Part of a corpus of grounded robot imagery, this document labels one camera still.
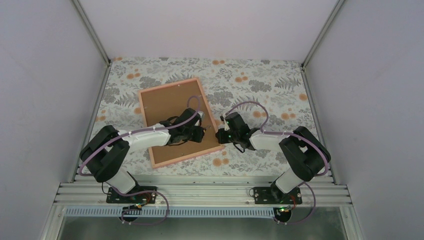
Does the aluminium rail base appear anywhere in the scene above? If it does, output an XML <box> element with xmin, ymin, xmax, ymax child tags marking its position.
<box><xmin>41</xmin><ymin>175</ymin><xmax>363</xmax><ymax>240</ymax></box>

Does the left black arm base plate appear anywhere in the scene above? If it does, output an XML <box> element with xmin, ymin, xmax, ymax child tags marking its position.
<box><xmin>106</xmin><ymin>187</ymin><xmax>157</xmax><ymax>205</ymax></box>

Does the aluminium corner post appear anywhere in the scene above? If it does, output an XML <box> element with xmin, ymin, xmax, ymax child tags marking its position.
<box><xmin>301</xmin><ymin>0</ymin><xmax>346</xmax><ymax>71</ymax></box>
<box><xmin>71</xmin><ymin>0</ymin><xmax>111</xmax><ymax>66</ymax></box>

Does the floral patterned table mat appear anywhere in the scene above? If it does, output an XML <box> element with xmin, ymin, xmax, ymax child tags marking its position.
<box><xmin>92</xmin><ymin>57</ymin><xmax>317</xmax><ymax>177</ymax></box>

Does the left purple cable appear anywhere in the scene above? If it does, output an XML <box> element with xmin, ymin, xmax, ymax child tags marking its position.
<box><xmin>78</xmin><ymin>95</ymin><xmax>202</xmax><ymax>176</ymax></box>

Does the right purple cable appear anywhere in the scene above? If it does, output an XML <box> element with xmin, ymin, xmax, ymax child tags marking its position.
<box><xmin>225</xmin><ymin>100</ymin><xmax>331</xmax><ymax>226</ymax></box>

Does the purple cable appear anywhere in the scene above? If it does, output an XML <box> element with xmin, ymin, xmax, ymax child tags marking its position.
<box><xmin>225</xmin><ymin>100</ymin><xmax>331</xmax><ymax>226</ymax></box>
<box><xmin>78</xmin><ymin>95</ymin><xmax>202</xmax><ymax>176</ymax></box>

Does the pink picture frame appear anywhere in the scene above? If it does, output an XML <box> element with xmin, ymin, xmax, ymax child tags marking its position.
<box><xmin>137</xmin><ymin>77</ymin><xmax>226</xmax><ymax>170</ymax></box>

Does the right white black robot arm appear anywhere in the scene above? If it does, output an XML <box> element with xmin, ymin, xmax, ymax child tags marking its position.
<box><xmin>215</xmin><ymin>112</ymin><xmax>331</xmax><ymax>204</ymax></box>

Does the left aluminium corner post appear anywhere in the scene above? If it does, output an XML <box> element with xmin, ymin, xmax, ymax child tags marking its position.
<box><xmin>71</xmin><ymin>0</ymin><xmax>111</xmax><ymax>66</ymax></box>

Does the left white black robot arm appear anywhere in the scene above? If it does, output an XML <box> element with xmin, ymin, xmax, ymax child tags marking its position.
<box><xmin>79</xmin><ymin>107</ymin><xmax>206</xmax><ymax>203</ymax></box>

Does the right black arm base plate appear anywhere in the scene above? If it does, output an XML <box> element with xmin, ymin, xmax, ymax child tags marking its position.
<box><xmin>247</xmin><ymin>186</ymin><xmax>303</xmax><ymax>205</ymax></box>

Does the right aluminium corner post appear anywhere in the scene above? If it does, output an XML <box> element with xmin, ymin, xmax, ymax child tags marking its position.
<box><xmin>301</xmin><ymin>0</ymin><xmax>346</xmax><ymax>71</ymax></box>

